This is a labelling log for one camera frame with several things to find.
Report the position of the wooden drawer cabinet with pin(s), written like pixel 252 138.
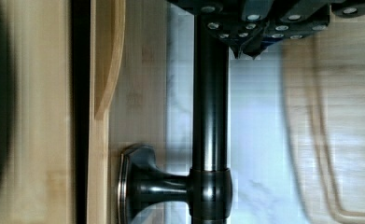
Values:
pixel 43 89

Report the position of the black drawer handle bar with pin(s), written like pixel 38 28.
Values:
pixel 207 189

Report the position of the wooden cutting board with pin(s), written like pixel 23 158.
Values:
pixel 324 92

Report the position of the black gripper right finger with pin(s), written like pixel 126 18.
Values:
pixel 275 20

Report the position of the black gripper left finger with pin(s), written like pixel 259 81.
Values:
pixel 239 24

